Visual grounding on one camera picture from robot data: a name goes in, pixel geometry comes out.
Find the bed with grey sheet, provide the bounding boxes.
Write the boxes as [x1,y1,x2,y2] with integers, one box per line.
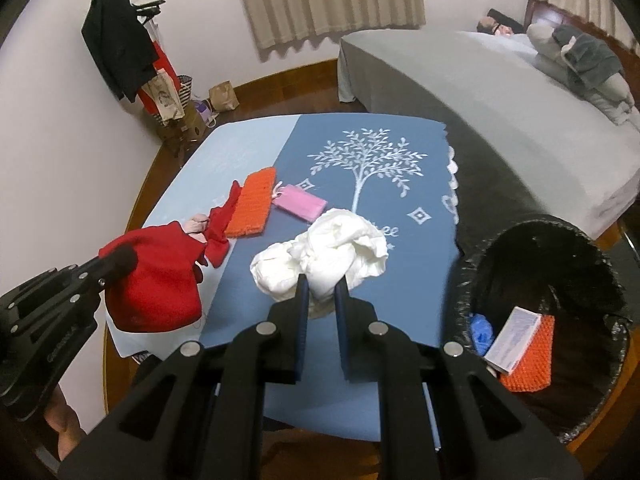
[337,27,640,256]

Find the pale pink cloth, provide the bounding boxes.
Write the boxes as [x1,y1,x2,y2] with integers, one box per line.
[182,212,211,236]

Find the white cloth ball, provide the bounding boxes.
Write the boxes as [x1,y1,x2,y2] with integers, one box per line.
[249,241,313,306]

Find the black coat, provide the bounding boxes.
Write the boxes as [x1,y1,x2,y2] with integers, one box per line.
[81,0,158,103]

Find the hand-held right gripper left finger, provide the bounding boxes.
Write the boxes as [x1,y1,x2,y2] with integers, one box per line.
[57,275,309,480]

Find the striped bag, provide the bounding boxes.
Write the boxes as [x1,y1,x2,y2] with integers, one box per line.
[152,74,193,123]

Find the black pillow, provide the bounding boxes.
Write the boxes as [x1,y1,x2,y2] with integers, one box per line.
[486,8,526,31]

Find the white cloth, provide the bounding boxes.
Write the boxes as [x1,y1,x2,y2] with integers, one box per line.
[295,207,391,318]

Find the purple white appliance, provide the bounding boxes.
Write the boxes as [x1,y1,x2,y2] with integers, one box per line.
[194,100,218,128]

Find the dark grey cloth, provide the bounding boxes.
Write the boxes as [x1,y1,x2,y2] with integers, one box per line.
[552,24,623,92]

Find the red bag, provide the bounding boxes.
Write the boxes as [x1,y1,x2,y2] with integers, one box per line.
[150,40,183,91]

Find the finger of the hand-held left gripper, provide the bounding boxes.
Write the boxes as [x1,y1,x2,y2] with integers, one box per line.
[75,245,139,292]

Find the blue tree-print tablecloth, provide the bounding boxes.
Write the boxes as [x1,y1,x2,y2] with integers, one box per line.
[102,112,463,443]

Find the white cardboard box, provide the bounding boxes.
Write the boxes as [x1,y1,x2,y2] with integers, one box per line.
[484,306,543,376]

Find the folded grey pillows and clothes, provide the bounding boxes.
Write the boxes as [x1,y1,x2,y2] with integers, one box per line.
[526,22,636,126]

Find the black-lined trash bin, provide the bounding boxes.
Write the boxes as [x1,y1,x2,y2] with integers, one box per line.
[440,215,632,443]

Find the small red cloth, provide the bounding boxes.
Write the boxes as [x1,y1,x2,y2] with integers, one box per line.
[202,180,243,267]

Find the orange mesh scrubber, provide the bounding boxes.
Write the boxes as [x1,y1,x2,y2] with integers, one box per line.
[500,314,556,393]
[224,166,277,238]

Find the brown paper bag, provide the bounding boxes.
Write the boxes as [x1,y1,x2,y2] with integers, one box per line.
[208,81,239,112]

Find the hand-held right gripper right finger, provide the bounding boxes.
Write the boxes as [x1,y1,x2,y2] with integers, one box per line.
[333,280,584,480]

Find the wooden headboard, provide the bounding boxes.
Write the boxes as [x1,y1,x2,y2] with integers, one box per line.
[525,0,640,61]

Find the red knitted hat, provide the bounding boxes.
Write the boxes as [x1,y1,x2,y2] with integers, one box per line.
[98,221,208,333]

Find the person's left forearm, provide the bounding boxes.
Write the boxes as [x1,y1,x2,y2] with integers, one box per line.
[42,382,88,461]

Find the white tote bag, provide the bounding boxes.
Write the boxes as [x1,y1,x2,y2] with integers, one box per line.
[140,70,185,121]

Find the black hanger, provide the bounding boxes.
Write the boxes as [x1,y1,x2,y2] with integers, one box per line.
[131,0,166,23]

